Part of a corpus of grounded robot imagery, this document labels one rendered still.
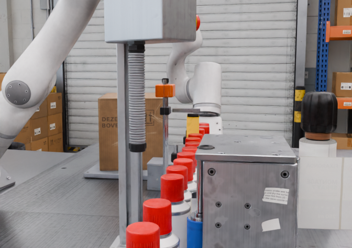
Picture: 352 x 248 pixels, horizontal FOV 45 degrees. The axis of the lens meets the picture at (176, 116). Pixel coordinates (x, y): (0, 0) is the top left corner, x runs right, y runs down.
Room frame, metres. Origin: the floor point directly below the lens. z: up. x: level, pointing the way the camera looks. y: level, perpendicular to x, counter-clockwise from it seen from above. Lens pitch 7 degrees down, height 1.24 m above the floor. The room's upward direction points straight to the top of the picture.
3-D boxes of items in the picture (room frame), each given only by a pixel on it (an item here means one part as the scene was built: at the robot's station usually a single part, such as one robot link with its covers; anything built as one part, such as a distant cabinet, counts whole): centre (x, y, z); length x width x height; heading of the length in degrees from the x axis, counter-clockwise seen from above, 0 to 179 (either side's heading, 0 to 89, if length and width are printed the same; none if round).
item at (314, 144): (0.99, -0.34, 1.03); 0.09 x 0.09 x 0.30
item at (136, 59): (0.80, 0.07, 1.18); 0.04 x 0.04 x 0.21
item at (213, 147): (0.52, -0.08, 1.14); 0.14 x 0.11 x 0.01; 172
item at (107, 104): (1.69, 0.17, 0.99); 0.30 x 0.24 x 0.27; 3
